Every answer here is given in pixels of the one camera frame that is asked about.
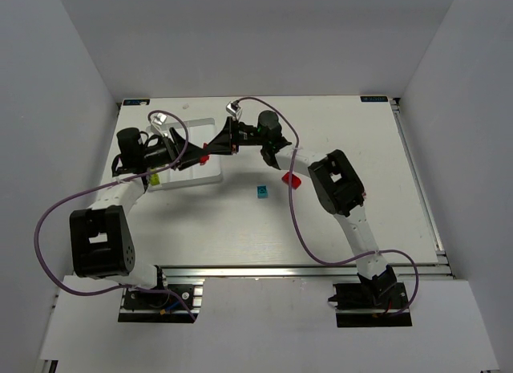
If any red long lego brick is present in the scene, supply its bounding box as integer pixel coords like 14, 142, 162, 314
200, 143, 210, 165

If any red sloped lego brick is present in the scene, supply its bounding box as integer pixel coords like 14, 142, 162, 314
281, 172, 301, 189

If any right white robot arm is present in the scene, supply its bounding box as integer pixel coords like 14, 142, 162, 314
204, 111, 397, 306

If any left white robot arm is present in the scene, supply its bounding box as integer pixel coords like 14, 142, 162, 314
70, 128, 208, 290

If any white divided sorting tray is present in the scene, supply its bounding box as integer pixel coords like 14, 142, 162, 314
146, 116, 223, 192

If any left blue corner label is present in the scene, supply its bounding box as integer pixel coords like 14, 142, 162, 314
122, 99, 150, 107

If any blue corner label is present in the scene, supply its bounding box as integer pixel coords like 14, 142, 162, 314
360, 95, 389, 103
122, 99, 150, 107

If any small blue lego brick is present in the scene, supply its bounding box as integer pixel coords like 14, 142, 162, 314
256, 185, 269, 199

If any right blue corner label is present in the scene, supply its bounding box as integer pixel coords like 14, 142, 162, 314
360, 95, 389, 103

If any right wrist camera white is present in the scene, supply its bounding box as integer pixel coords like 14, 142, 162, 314
225, 100, 242, 120

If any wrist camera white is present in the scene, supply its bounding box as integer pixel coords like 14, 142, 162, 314
225, 100, 242, 120
149, 112, 168, 137

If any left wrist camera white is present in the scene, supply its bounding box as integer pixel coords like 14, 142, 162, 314
149, 112, 168, 137

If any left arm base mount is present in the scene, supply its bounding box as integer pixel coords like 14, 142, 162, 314
118, 276, 204, 324

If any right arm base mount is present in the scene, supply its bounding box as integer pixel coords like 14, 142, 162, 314
327, 282, 413, 328

